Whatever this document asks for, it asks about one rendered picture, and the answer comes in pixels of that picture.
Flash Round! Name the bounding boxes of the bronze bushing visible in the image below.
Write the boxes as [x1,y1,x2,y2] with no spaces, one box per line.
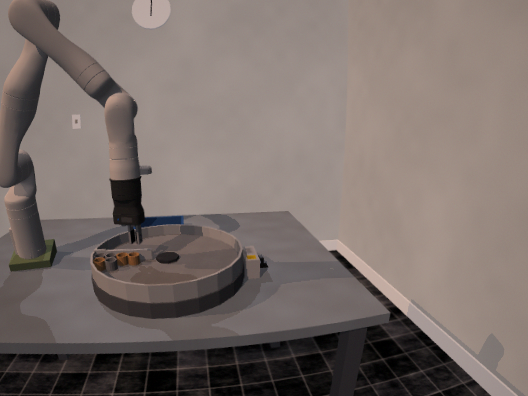
[128,252,140,265]
[116,253,129,266]
[93,258,106,271]

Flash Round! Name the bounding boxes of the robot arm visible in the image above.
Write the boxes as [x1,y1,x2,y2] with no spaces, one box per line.
[0,0,138,259]

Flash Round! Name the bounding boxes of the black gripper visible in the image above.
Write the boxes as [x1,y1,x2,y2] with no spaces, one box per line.
[109,157,152,244]

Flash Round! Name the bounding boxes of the blue open crate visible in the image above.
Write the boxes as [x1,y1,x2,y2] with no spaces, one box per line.
[141,216,184,228]

